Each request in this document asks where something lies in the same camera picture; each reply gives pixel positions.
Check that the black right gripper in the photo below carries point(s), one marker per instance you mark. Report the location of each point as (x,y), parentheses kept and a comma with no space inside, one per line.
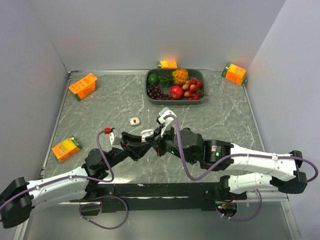
(157,141)

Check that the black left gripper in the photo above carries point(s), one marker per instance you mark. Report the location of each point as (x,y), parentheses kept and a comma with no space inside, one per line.
(133,146)

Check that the white earbuds charging case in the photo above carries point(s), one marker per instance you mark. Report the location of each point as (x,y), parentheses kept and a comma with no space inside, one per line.
(146,133)

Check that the pink earbuds charging case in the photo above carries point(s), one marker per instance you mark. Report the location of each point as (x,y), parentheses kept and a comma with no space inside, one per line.
(135,121)

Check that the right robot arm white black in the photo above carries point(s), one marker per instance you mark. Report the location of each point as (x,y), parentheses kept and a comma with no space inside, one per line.
(264,170)

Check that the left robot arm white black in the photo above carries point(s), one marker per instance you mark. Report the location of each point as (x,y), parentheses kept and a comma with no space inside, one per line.
(22,197)

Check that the dark purple grape bunch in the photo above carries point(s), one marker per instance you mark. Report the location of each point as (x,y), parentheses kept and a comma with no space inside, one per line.
(156,92)

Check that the red apple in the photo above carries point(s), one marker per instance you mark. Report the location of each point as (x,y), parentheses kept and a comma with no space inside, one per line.
(176,92)

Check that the green lime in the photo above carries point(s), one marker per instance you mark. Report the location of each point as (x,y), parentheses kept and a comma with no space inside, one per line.
(152,79)

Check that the orange juice box near left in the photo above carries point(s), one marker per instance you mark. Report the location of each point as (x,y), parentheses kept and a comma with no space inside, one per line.
(66,149)

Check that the orange juice box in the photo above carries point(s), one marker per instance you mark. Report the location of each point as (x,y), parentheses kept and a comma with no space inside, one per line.
(167,65)
(235,74)
(66,149)
(83,87)

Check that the small pineapple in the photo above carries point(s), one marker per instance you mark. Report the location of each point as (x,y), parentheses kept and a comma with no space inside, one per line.
(176,77)

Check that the orange juice box far left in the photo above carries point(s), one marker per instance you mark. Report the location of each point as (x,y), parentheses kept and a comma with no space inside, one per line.
(83,87)

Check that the orange juice box back centre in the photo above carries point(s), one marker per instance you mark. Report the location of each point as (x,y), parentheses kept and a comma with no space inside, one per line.
(167,65)

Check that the dark grey fruit tray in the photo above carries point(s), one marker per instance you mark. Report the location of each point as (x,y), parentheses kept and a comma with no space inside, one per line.
(193,74)

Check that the orange juice box far right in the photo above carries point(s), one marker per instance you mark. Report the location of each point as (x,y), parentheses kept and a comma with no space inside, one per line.
(235,74)

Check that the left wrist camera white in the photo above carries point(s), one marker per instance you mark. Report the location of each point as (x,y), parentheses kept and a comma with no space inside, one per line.
(115,136)

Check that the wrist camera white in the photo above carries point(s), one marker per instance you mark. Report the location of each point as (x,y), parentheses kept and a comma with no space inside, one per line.
(115,136)
(165,120)

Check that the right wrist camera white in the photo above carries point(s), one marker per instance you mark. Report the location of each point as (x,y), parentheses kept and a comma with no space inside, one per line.
(165,120)

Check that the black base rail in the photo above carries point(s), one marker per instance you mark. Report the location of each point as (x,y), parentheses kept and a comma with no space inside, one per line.
(160,196)

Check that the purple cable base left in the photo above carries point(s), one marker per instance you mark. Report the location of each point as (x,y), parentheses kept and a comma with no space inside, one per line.
(93,204)

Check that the purple cable base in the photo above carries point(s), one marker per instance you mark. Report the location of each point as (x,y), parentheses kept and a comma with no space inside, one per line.
(93,204)
(229,218)

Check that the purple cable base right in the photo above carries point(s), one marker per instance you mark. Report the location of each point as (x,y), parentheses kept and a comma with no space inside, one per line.
(229,218)

